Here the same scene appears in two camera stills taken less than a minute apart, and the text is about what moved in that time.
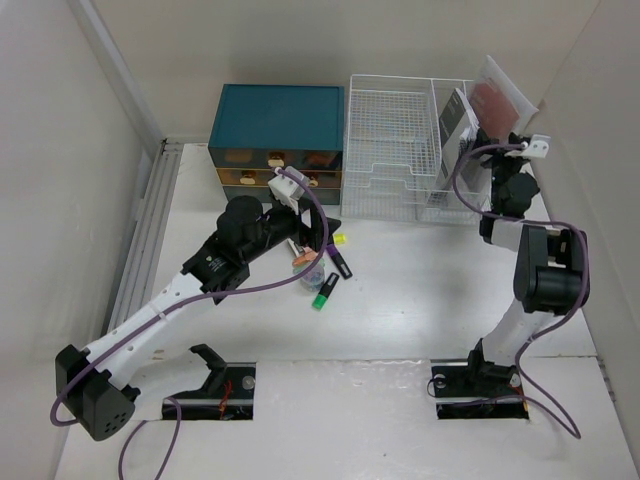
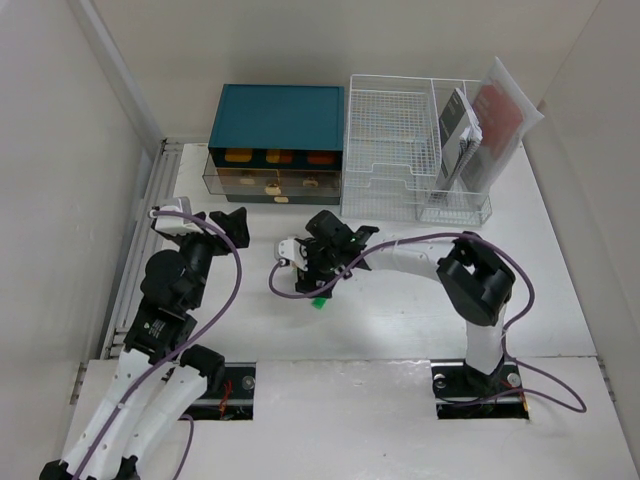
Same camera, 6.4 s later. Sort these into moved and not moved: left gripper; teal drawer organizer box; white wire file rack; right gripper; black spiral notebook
Moved: right gripper; left gripper
Not moved: white wire file rack; teal drawer organizer box; black spiral notebook
